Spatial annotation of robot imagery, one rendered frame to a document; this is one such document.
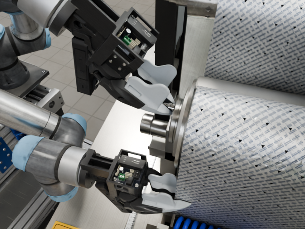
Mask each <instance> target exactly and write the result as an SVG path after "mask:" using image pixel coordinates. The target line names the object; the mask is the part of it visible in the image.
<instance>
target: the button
mask: <svg viewBox="0 0 305 229"><path fill-rule="evenodd" d="M52 229H79V228H76V227H74V226H71V225H68V224H64V223H61V222H59V221H55V223H54V225H53V227H52Z"/></svg>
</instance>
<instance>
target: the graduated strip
mask: <svg viewBox="0 0 305 229"><path fill-rule="evenodd" d="M156 161H157V157H154V156H150V158H149V161H148V167H149V168H153V169H154V166H155V163H156ZM148 184H149V183H148ZM147 187H148V185H147V186H144V188H143V190H142V194H143V193H146V190H147ZM137 217H138V213H135V212H132V213H130V214H129V217H128V219H127V222H126V225H125V228H124V229H133V228H134V226H135V223H136V220H137Z"/></svg>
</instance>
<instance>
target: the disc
mask: <svg viewBox="0 0 305 229"><path fill-rule="evenodd" d="M197 86H198V78H195V79H194V81H193V83H192V86H191V89H190V92H189V96H188V99H187V103H186V107H185V111H184V115H183V119H182V124H181V128H180V133H179V137H178V142H177V148H176V154H175V161H174V167H175V168H178V167H179V164H180V159H181V158H180V152H181V146H182V139H183V135H184V130H185V126H186V122H187V117H188V113H189V109H190V105H191V102H192V98H193V95H194V92H195V89H196V88H197Z"/></svg>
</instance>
